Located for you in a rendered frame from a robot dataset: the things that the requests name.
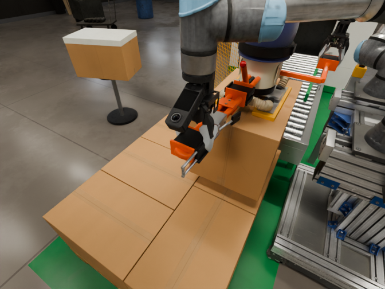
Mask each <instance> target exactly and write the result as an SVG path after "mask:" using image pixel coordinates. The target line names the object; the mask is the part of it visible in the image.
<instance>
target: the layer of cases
mask: <svg viewBox="0 0 385 289"><path fill-rule="evenodd" d="M167 116H168V115H166V116H165V117H164V118H163V119H162V120H160V121H159V122H158V123H157V124H156V125H154V126H153V127H152V128H150V129H149V130H148V131H147V132H146V133H144V134H143V135H142V136H141V137H139V138H138V139H137V140H136V141H134V142H133V143H132V144H131V145H130V146H128V147H127V148H126V149H125V150H123V151H122V152H121V153H120V154H119V155H117V156H116V157H115V158H114V159H113V160H111V161H110V162H109V163H107V164H106V165H105V166H104V167H103V168H101V170H99V171H98V172H97V173H95V174H94V175H93V176H91V177H90V178H89V179H88V180H87V181H85V182H84V183H83V184H82V185H81V186H79V187H78V188H77V189H76V190H75V191H73V192H72V193H71V194H70V195H68V196H67V197H66V198H64V199H63V200H62V201H61V202H60V203H59V204H57V205H56V206H55V207H54V208H52V209H51V210H50V211H48V212H47V213H46V214H45V215H44V216H43V218H44V220H45V221H46V222H47V223H48V224H49V225H50V226H51V227H52V228H53V229H54V230H55V231H56V233H57V234H58V235H59V236H60V237H61V238H62V239H63V240H64V241H65V242H66V243H67V245H68V246H69V247H70V248H71V249H72V250H74V251H75V252H76V253H77V254H78V255H80V256H81V257H82V258H83V259H84V260H86V261H87V262H88V263H89V264H90V265H92V266H93V267H94V268H95V269H97V270H98V271H99V272H100V273H101V274H103V275H104V276H105V277H106V278H107V279H109V280H110V281H111V282H112V283H113V284H115V285H116V286H117V287H118V288H119V289H227V288H228V286H229V283H230V280H231V277H232V275H233V273H234V270H235V268H236V265H237V263H238V260H239V257H240V255H241V252H242V250H243V247H244V245H245V243H246V240H247V237H248V235H249V232H250V230H251V227H252V225H253V222H254V219H255V217H256V215H257V212H258V210H259V207H260V205H261V202H262V199H263V197H264V194H265V192H266V189H267V187H268V184H269V181H270V179H271V176H272V174H273V171H274V168H275V166H276V163H277V161H278V158H279V156H280V153H281V151H280V150H277V152H276V155H275V157H274V160H273V163H272V166H271V168H270V170H269V174H268V176H267V178H266V181H265V184H264V187H263V188H262V192H261V194H260V197H259V199H258V201H256V200H254V199H251V198H249V197H247V196H244V195H242V194H240V193H237V192H235V191H233V190H231V189H228V188H226V187H224V186H222V185H219V184H217V183H215V182H213V181H210V180H208V179H205V178H203V177H201V176H199V175H196V174H194V173H192V172H190V171H189V172H188V173H187V174H186V175H185V177H184V178H182V177H181V175H182V169H181V166H182V165H183V164H184V163H185V162H186V160H184V159H180V158H178V157H177V156H175V155H172V154H171V147H170V140H171V139H172V140H174V139H175V138H176V137H177V135H176V132H175V131H174V130H172V129H169V127H168V126H167V125H166V123H165V119H166V118H167Z"/></svg>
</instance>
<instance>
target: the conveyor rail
mask: <svg viewBox="0 0 385 289"><path fill-rule="evenodd" d="M324 83H325V82H324ZM324 83H321V87H320V86H317V90H316V93H315V96H314V98H313V102H312V105H311V108H310V110H309V114H308V117H307V121H306V124H305V126H304V129H303V132H302V136H301V139H300V140H301V141H303V142H307V143H309V140H310V137H311V133H312V128H313V125H314V122H315V117H316V114H317V109H318V106H319V102H320V98H321V94H322V91H323V87H324ZM319 89H320V90H319Z"/></svg>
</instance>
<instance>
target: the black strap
mask: <svg viewBox="0 0 385 289"><path fill-rule="evenodd" d="M296 45H297V44H295V43H294V41H293V42H292V43H291V44H290V45H289V46H284V47H279V48H268V47H260V46H254V45H249V44H247V43H245V42H239V43H238V49H239V51H240V52H242V53H244V54H246V55H248V56H252V57H257V58H268V59H276V58H284V57H288V56H290V55H292V54H293V53H294V51H295V48H296Z"/></svg>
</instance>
